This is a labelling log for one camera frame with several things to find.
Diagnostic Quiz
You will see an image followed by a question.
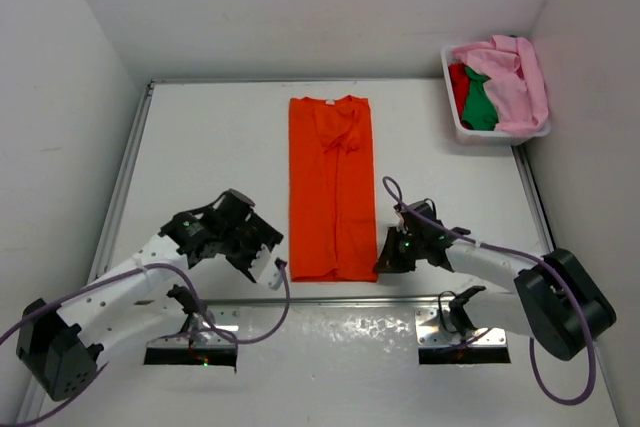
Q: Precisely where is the green t shirt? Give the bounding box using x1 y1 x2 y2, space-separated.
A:
462 66 498 131

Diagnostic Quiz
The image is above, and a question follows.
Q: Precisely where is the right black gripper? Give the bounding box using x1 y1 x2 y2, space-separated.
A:
373 226 425 274

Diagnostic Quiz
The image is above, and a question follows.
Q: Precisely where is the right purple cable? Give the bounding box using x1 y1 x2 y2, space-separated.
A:
382 175 598 406

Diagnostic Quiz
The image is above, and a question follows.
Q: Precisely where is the pink t shirt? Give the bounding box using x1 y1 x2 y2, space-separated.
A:
451 35 550 137

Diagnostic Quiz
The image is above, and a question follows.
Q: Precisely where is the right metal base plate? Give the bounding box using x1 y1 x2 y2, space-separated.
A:
414 303 508 350

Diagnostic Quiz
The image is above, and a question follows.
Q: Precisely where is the orange t shirt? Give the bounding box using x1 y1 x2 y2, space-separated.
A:
288 96 378 283

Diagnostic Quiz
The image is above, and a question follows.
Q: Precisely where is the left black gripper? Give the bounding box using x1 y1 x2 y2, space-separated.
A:
219 216 281 276

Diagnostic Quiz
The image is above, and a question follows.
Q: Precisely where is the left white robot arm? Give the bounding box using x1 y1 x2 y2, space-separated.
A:
16 189 285 402

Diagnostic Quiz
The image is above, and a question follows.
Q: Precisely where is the metal base plate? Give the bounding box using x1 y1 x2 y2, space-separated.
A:
147 306 240 349
414 303 508 350

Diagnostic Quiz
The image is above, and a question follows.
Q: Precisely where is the white front cover board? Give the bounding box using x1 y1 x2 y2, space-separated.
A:
50 305 617 426

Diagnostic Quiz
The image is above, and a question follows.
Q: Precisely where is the purple cable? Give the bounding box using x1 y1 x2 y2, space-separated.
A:
382 175 598 406
0 259 292 427

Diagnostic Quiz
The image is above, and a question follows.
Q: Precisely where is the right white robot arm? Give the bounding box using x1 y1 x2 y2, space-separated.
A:
374 199 617 361

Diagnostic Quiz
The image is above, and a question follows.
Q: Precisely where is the red t shirt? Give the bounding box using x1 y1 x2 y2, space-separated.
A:
448 63 470 120

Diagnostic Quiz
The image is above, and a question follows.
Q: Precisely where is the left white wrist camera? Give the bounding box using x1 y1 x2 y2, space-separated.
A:
250 244 287 291

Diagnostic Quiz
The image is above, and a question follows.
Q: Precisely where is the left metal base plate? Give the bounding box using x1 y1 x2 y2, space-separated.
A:
147 306 240 349

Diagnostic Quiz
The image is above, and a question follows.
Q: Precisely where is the white plastic laundry basket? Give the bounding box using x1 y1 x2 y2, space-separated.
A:
440 44 551 146

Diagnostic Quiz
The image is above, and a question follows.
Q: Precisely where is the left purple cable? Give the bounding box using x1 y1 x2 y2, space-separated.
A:
0 259 292 427

